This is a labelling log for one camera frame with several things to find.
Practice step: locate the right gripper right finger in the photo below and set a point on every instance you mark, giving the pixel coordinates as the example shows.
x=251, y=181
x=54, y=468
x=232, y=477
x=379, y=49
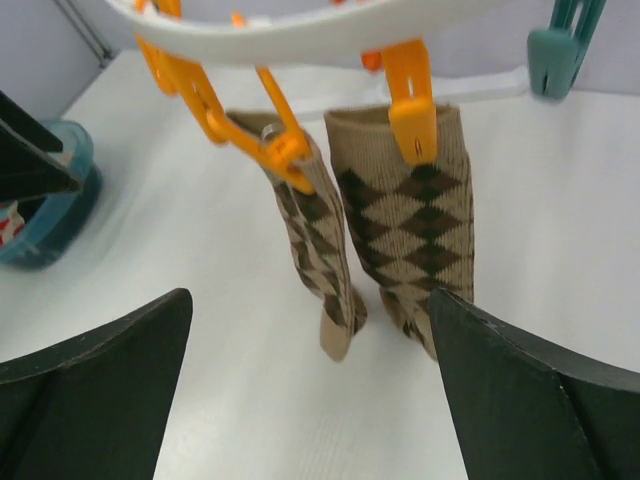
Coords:
x=526, y=408

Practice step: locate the white round clip hanger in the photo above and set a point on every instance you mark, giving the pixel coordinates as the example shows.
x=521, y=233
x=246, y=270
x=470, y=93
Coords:
x=317, y=36

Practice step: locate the teal clothes peg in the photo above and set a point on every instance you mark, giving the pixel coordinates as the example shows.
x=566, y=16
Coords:
x=556, y=53

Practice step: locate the red white sock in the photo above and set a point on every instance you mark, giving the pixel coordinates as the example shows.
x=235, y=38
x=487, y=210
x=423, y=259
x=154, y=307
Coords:
x=12, y=222

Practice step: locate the orange clothes peg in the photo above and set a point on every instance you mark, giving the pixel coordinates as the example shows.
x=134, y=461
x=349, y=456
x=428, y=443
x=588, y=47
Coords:
x=188, y=80
x=412, y=112

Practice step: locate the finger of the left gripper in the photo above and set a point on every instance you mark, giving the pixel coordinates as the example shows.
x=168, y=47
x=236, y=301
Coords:
x=28, y=171

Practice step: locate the brown checkered sock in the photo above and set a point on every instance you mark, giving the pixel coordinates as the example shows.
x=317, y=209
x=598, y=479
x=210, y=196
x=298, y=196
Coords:
x=316, y=232
x=412, y=226

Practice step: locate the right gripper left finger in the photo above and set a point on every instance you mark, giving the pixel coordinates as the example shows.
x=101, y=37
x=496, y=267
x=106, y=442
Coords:
x=95, y=406

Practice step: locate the teal plastic basket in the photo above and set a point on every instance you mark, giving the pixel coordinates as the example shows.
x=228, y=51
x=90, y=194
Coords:
x=53, y=223

